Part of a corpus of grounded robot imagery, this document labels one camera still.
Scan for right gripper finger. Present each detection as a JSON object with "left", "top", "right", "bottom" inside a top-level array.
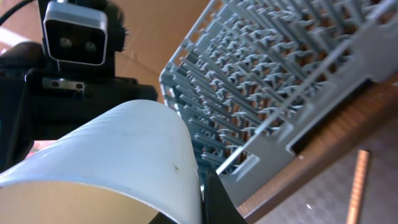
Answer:
[{"left": 203, "top": 166, "right": 247, "bottom": 224}]

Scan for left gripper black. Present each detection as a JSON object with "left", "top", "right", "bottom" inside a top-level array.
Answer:
[{"left": 1, "top": 42, "right": 157, "bottom": 171}]

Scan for white paper cup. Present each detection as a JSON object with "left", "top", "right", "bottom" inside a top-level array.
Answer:
[{"left": 1, "top": 100, "right": 202, "bottom": 223}]

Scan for wooden chopstick long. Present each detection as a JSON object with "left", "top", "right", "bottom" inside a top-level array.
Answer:
[{"left": 346, "top": 150, "right": 371, "bottom": 224}]

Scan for dark brown serving tray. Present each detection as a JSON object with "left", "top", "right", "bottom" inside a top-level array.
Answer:
[{"left": 238, "top": 124, "right": 398, "bottom": 224}]

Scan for grey plastic dish rack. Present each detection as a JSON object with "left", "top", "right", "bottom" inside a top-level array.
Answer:
[{"left": 159, "top": 0, "right": 397, "bottom": 206}]

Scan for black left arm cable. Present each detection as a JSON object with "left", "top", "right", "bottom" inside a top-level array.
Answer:
[{"left": 0, "top": 0, "right": 35, "bottom": 26}]

